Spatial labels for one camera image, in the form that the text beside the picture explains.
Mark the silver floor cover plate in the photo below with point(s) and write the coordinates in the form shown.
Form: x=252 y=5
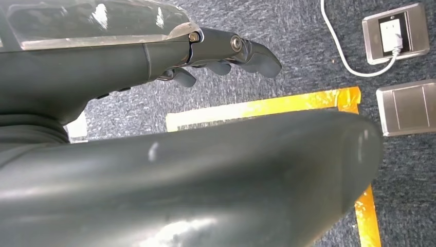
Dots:
x=407 y=107

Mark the white flat object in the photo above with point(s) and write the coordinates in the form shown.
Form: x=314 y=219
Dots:
x=77 y=129

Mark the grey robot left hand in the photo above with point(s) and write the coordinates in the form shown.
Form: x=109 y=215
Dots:
x=204 y=177

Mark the white power plug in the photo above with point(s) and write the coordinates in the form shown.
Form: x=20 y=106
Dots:
x=391 y=34

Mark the yellow floor tape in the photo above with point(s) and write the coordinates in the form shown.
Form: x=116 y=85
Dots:
x=272 y=105

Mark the silver floor socket box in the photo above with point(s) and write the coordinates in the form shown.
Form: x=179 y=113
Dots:
x=414 y=30

